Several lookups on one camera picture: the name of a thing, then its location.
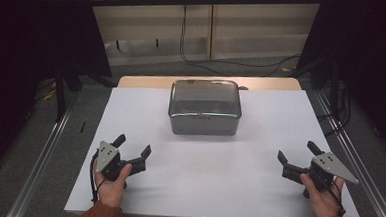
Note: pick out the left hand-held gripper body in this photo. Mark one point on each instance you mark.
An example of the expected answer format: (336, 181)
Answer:
(106, 155)

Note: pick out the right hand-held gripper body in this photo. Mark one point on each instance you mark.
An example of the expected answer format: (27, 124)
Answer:
(331, 166)

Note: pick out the clear grey storage box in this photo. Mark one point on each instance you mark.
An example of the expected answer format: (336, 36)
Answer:
(202, 126)

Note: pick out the clear plastic box lid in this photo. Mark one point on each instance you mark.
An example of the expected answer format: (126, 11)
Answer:
(205, 95)

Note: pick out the person's left hand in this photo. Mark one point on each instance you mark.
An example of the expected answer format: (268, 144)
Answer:
(111, 191)

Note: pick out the person's right hand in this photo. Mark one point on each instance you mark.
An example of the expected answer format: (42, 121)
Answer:
(324, 204)

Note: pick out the wooden table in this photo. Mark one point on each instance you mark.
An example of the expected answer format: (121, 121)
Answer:
(149, 81)

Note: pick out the white table mat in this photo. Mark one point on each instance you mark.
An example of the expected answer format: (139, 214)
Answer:
(210, 176)

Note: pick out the short black leg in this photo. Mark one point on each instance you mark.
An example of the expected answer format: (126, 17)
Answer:
(118, 45)

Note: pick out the black curtain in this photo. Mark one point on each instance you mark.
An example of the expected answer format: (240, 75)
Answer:
(367, 47)
(27, 46)

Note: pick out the black horizontal bar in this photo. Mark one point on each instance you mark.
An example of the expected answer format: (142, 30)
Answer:
(203, 0)

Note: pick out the metal floor rail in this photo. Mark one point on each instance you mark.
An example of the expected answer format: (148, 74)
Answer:
(361, 164)
(41, 160)

